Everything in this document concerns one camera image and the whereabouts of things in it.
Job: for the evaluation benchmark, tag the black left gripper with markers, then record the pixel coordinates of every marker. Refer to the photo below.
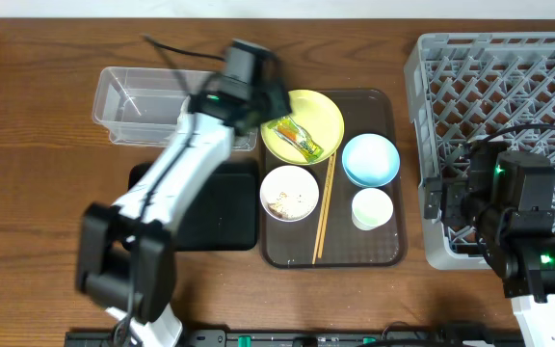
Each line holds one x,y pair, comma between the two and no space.
268,107

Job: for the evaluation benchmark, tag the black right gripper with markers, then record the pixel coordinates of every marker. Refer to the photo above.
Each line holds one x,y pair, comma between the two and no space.
433,198

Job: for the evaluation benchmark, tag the green yellow snack wrapper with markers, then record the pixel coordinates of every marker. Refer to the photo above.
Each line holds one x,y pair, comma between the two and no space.
296,136

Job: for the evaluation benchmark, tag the white green cup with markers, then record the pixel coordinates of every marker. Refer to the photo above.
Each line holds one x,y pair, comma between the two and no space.
371,208

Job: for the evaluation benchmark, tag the yellow plate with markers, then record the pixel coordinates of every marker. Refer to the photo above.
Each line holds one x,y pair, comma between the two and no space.
319,116

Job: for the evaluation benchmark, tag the light blue bowl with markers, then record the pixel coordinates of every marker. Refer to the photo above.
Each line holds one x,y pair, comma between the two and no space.
370,160

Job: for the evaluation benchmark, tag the white bowl with rice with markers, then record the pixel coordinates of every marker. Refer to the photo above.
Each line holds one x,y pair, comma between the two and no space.
289,193

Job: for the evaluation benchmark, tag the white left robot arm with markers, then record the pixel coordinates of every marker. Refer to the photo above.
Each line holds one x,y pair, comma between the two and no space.
125,259

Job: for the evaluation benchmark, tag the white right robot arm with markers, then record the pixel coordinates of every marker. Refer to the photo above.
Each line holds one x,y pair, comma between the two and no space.
507,199

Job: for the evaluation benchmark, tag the clear plastic waste bin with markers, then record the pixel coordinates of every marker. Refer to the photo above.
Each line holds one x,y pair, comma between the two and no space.
139,106

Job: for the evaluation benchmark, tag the black waste tray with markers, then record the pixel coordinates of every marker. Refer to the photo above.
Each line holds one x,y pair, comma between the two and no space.
224,214

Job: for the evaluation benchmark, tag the grey dishwasher rack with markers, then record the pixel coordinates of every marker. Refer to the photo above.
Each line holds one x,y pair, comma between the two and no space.
464,87

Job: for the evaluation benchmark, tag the brown serving tray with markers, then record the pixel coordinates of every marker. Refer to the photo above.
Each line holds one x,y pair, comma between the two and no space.
291,245

